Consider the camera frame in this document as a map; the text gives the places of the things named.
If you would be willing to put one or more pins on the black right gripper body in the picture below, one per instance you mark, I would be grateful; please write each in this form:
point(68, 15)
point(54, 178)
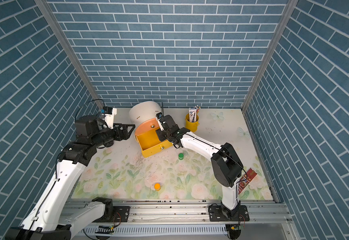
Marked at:
point(163, 136)

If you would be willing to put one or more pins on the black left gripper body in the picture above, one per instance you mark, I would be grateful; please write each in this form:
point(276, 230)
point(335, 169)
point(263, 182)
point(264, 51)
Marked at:
point(105, 135)

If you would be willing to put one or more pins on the orange top drawer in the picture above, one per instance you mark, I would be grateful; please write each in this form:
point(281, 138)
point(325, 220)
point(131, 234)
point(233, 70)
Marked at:
point(147, 126)

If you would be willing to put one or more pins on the yellow drawer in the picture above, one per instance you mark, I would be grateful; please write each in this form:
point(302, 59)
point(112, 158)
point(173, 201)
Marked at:
point(150, 143)

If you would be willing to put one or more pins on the green paint can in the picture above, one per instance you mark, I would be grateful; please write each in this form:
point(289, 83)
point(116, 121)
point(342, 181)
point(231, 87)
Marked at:
point(181, 156)

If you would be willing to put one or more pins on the orange paint can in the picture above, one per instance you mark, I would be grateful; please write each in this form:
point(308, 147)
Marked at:
point(157, 186)

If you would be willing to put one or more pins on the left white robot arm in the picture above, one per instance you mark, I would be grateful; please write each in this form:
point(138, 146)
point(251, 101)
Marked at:
point(43, 222)

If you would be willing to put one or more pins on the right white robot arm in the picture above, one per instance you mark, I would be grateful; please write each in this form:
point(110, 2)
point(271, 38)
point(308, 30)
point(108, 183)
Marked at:
point(226, 164)

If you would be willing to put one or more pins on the white round drawer cabinet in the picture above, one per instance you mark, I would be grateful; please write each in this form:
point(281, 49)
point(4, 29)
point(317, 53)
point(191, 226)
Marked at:
point(143, 112)

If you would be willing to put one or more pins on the black oval case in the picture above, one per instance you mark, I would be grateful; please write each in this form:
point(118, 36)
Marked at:
point(108, 144)

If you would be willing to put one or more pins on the yellow metal bucket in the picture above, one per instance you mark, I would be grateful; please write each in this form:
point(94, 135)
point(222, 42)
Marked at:
point(192, 126)

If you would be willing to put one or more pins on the blue white pencil box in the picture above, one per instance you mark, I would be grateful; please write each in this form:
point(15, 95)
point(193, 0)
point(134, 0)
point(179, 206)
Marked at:
point(192, 115)

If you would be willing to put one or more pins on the pencils in bucket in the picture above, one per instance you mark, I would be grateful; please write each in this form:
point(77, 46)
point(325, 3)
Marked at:
point(197, 108)

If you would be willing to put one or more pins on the red card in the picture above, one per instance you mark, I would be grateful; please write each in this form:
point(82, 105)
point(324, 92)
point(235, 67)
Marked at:
point(246, 179)

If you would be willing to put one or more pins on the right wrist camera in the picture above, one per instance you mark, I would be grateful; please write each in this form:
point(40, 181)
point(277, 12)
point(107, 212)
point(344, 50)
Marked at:
point(159, 118)

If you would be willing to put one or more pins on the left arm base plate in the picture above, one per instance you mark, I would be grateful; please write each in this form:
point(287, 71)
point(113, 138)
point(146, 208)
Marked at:
point(119, 214)

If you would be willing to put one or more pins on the aluminium mounting rail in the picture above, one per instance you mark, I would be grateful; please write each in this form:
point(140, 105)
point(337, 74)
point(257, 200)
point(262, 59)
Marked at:
point(196, 212)

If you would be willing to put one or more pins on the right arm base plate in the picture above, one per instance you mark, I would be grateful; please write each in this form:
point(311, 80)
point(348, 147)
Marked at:
point(222, 214)

